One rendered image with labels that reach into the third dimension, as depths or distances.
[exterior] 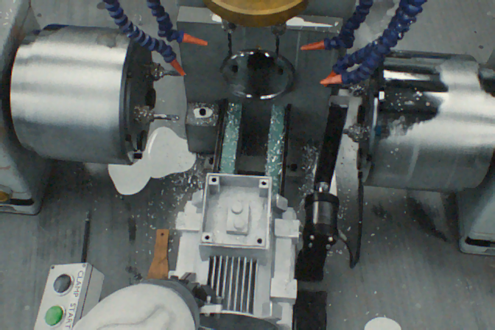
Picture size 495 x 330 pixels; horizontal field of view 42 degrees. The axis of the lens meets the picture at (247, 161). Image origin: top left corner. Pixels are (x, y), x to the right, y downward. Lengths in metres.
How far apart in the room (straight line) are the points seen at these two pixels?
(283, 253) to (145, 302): 0.47
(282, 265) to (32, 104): 0.49
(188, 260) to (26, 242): 0.47
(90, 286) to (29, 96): 0.34
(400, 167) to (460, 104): 0.14
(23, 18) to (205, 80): 0.36
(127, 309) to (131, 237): 0.78
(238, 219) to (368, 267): 0.42
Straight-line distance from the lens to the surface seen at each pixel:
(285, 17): 0.95
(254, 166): 1.34
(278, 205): 1.02
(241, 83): 1.28
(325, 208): 1.08
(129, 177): 1.40
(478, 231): 1.30
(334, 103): 0.94
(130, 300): 0.58
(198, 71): 1.28
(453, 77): 1.12
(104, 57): 1.12
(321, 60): 1.22
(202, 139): 1.37
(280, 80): 1.26
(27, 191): 1.34
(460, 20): 1.74
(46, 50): 1.16
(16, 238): 1.40
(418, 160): 1.10
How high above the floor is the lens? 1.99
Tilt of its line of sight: 59 degrees down
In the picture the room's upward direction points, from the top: straight up
